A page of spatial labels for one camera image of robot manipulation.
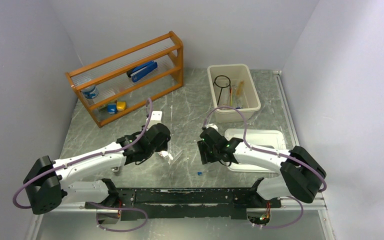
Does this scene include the clear plastic bag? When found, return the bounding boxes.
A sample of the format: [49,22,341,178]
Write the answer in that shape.
[158,150,183,165]

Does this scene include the colourful plastic spoons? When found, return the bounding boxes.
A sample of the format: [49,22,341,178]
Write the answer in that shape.
[229,86,238,108]

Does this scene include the white bin lid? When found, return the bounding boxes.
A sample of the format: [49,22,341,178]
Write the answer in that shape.
[224,128,287,173]

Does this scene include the tan test tube brush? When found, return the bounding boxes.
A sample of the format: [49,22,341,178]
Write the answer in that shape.
[235,80,245,99]

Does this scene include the black metal ring tripod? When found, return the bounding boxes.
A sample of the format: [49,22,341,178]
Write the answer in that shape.
[212,75,232,105]

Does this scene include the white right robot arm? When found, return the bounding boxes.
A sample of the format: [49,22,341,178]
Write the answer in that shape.
[197,127,327,207]

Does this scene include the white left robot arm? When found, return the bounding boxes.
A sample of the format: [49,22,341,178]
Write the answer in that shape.
[23,123,171,215]

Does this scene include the blue yellow small objects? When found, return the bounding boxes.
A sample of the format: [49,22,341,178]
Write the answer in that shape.
[106,101,127,114]

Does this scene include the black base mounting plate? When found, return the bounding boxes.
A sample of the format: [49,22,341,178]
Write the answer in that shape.
[99,187,281,221]

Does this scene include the beige plastic bin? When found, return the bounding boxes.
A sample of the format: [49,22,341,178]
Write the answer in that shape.
[207,64,261,123]

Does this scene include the orange wooden rack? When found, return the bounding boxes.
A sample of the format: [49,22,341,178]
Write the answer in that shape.
[65,31,184,128]

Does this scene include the blue stapler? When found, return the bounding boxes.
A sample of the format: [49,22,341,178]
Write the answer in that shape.
[126,61,158,83]

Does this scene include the blue white tape roll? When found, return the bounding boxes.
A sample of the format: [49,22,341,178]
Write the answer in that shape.
[80,85,99,99]

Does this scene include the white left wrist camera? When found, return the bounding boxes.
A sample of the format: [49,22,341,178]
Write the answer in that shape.
[147,111,163,127]

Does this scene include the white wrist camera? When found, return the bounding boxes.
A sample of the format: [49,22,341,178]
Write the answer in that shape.
[147,111,163,127]
[204,123,219,131]

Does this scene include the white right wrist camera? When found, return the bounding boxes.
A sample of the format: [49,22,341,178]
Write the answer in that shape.
[204,123,219,131]

